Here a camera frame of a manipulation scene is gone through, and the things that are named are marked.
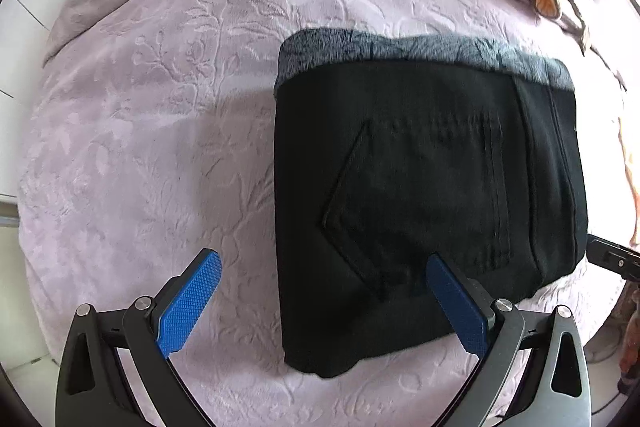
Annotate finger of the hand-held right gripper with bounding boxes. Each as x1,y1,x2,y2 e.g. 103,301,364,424
585,234,640,280

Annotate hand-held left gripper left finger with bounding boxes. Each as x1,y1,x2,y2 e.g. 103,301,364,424
54,248,223,427

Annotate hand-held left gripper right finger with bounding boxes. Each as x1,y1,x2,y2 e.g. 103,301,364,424
425,252,593,427

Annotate black pants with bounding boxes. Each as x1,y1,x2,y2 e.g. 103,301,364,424
272,27,590,379

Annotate pink embossed bed cover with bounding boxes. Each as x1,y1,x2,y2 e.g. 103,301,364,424
17,0,636,427

